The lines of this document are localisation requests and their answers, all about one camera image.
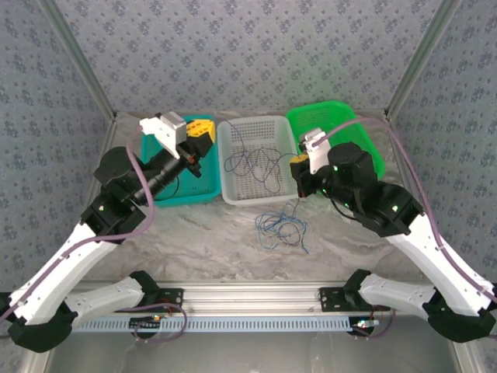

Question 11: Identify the thin purple cable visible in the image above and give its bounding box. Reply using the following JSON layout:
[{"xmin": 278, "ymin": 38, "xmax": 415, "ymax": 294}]
[{"xmin": 224, "ymin": 119, "xmax": 302, "ymax": 195}]

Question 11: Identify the tangle of thin cables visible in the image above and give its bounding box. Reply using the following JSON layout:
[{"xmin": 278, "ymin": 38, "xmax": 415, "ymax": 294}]
[
  {"xmin": 267, "ymin": 201, "xmax": 311, "ymax": 256},
  {"xmin": 255, "ymin": 200, "xmax": 310, "ymax": 248}
]

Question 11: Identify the teal plastic basket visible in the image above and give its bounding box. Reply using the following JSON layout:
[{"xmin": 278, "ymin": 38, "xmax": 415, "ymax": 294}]
[{"xmin": 139, "ymin": 113, "xmax": 221, "ymax": 207}]

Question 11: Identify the green plastic basket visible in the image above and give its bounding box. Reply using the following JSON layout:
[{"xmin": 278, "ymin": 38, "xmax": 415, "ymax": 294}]
[{"xmin": 285, "ymin": 99, "xmax": 386, "ymax": 187}]

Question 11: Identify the white plastic basket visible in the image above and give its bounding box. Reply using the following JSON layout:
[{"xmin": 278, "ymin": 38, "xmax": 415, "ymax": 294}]
[{"xmin": 216, "ymin": 115, "xmax": 302, "ymax": 206}]

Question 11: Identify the aluminium table side rail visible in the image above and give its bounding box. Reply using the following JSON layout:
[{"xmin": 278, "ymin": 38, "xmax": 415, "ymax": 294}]
[
  {"xmin": 83, "ymin": 116, "xmax": 120, "ymax": 218},
  {"xmin": 384, "ymin": 112, "xmax": 436, "ymax": 261}
]

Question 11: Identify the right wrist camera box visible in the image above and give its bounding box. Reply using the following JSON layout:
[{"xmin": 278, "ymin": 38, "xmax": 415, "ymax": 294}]
[{"xmin": 297, "ymin": 127, "xmax": 334, "ymax": 176}]

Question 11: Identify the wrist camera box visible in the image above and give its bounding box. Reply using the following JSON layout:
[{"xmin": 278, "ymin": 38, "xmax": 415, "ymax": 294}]
[
  {"xmin": 297, "ymin": 127, "xmax": 334, "ymax": 176},
  {"xmin": 138, "ymin": 112, "xmax": 188, "ymax": 160}
]

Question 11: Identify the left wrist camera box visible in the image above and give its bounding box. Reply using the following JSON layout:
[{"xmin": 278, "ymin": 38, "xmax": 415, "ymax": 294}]
[{"xmin": 138, "ymin": 112, "xmax": 188, "ymax": 160}]

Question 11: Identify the aluminium frame post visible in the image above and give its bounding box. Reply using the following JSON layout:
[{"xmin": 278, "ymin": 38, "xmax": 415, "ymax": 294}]
[
  {"xmin": 384, "ymin": 0, "xmax": 464, "ymax": 122},
  {"xmin": 38, "ymin": 0, "xmax": 118, "ymax": 122}
]

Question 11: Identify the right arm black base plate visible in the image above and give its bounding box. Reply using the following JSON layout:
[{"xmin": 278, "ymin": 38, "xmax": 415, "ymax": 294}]
[{"xmin": 318, "ymin": 287, "xmax": 391, "ymax": 312}]

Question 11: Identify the aluminium mounting rail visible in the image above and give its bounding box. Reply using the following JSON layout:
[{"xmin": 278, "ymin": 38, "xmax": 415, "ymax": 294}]
[{"xmin": 75, "ymin": 282, "xmax": 428, "ymax": 312}]

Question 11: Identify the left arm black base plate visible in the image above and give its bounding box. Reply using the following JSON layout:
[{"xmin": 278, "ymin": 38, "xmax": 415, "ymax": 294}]
[{"xmin": 155, "ymin": 288, "xmax": 184, "ymax": 314}]

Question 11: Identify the white slotted cable duct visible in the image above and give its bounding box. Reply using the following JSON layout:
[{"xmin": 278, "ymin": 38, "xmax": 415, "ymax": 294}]
[{"xmin": 71, "ymin": 316, "xmax": 360, "ymax": 334}]

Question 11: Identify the aluminium lower frame beam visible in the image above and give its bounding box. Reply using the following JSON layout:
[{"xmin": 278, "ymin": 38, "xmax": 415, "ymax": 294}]
[
  {"xmin": 452, "ymin": 340, "xmax": 482, "ymax": 373},
  {"xmin": 21, "ymin": 347, "xmax": 54, "ymax": 373}
]

